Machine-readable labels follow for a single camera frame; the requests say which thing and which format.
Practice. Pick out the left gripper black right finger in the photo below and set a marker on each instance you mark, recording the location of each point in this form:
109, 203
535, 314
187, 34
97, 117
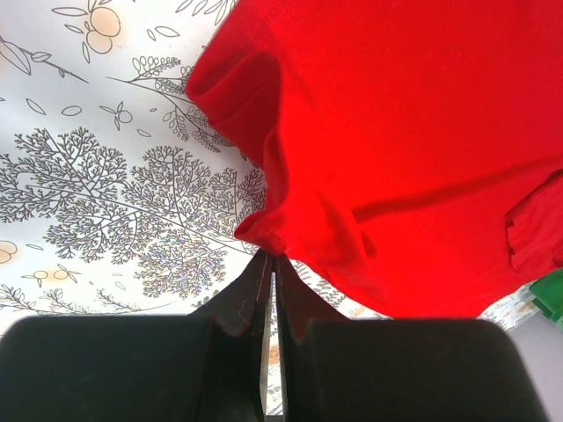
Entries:
338, 369

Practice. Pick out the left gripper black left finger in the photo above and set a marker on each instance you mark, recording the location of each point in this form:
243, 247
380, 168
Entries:
205, 366

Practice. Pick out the red t shirt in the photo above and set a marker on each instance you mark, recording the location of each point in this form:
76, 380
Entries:
412, 149

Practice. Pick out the floral patterned table mat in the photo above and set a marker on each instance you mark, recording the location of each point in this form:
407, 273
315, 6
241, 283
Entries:
118, 198

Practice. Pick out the green plastic basket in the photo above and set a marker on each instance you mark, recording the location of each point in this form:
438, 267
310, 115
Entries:
548, 297

